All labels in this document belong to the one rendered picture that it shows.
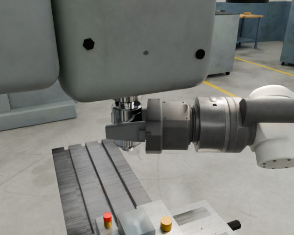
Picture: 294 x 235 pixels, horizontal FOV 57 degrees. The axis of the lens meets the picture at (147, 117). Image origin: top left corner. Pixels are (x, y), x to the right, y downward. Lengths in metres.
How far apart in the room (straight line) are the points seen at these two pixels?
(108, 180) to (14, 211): 1.48
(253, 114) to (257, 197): 1.95
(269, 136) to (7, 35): 0.34
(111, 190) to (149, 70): 0.56
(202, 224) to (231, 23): 4.73
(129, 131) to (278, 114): 0.21
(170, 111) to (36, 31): 0.24
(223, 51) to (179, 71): 4.88
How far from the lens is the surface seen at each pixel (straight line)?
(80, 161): 0.96
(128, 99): 0.40
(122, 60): 0.29
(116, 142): 0.44
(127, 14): 0.29
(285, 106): 0.41
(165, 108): 0.43
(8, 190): 2.49
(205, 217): 0.65
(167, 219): 0.55
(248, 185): 2.43
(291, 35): 6.53
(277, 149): 0.42
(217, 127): 0.40
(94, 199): 0.80
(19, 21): 0.26
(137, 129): 0.40
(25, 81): 0.26
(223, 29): 5.09
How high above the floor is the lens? 1.43
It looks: 25 degrees down
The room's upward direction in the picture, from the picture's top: straight up
